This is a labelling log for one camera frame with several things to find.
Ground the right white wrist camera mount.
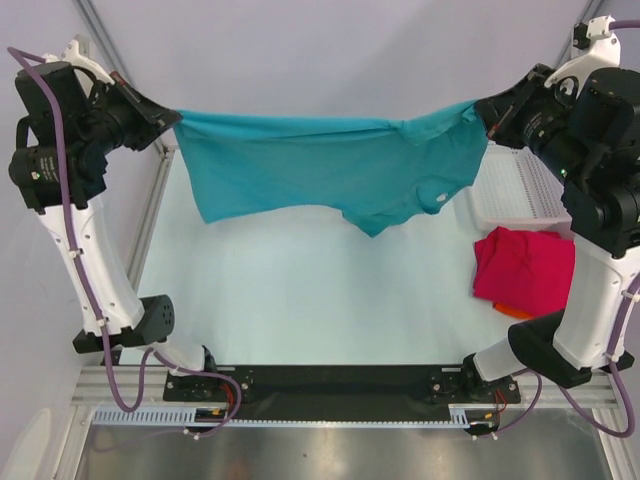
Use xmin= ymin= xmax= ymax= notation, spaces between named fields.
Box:
xmin=544 ymin=15 xmax=621 ymax=94

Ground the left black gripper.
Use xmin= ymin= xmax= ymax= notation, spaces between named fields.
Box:
xmin=76 ymin=70 xmax=181 ymax=155

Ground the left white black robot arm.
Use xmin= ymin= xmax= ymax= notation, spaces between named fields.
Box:
xmin=9 ymin=60 xmax=221 ymax=400

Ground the aluminium corner post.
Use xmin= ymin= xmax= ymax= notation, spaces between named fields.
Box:
xmin=72 ymin=0 xmax=128 ymax=77
xmin=554 ymin=0 xmax=609 ymax=67

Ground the left aluminium corner post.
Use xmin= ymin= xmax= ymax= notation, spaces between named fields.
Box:
xmin=72 ymin=0 xmax=128 ymax=77

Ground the white plastic perforated basket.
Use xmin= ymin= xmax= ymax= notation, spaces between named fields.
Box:
xmin=466 ymin=143 xmax=570 ymax=232

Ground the right aluminium corner post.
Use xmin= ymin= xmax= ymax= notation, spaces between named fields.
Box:
xmin=554 ymin=0 xmax=609 ymax=67

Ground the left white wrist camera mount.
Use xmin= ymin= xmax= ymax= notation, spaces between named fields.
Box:
xmin=43 ymin=34 xmax=115 ymax=84

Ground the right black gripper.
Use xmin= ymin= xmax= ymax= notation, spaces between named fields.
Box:
xmin=477 ymin=63 xmax=595 ymax=189

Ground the white slotted cable duct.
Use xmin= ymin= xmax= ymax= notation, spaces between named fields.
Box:
xmin=93 ymin=405 xmax=497 ymax=429

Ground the folded orange t shirt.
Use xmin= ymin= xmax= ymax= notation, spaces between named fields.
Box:
xmin=492 ymin=302 xmax=533 ymax=321

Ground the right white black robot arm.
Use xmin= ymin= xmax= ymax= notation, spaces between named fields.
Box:
xmin=461 ymin=64 xmax=639 ymax=401

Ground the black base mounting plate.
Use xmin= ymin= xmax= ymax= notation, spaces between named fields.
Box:
xmin=162 ymin=363 xmax=523 ymax=422

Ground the teal t shirt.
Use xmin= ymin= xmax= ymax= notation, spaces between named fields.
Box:
xmin=174 ymin=102 xmax=488 ymax=237

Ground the folded red t shirt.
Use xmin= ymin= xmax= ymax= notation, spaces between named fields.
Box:
xmin=472 ymin=227 xmax=575 ymax=318

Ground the aluminium frame rail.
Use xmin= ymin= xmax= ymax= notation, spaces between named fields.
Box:
xmin=71 ymin=365 xmax=619 ymax=410

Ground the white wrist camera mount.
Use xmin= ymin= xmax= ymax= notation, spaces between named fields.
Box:
xmin=43 ymin=34 xmax=115 ymax=84
xmin=544 ymin=15 xmax=621 ymax=94

